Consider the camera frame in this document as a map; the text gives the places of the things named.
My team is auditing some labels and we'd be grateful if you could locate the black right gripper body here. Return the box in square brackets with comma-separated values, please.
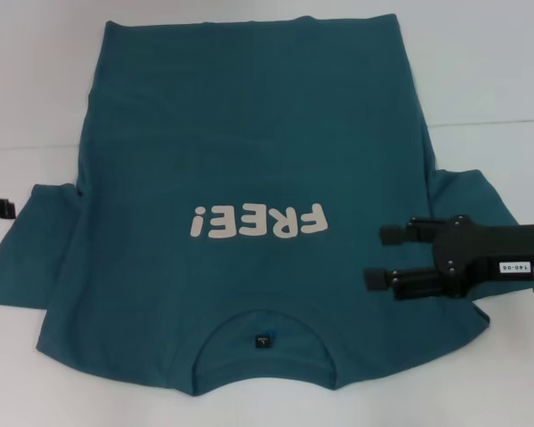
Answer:
[433, 215, 534, 300]

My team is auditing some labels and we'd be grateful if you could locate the teal t-shirt with FREE print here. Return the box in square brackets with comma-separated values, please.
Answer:
[0, 14, 534, 398]

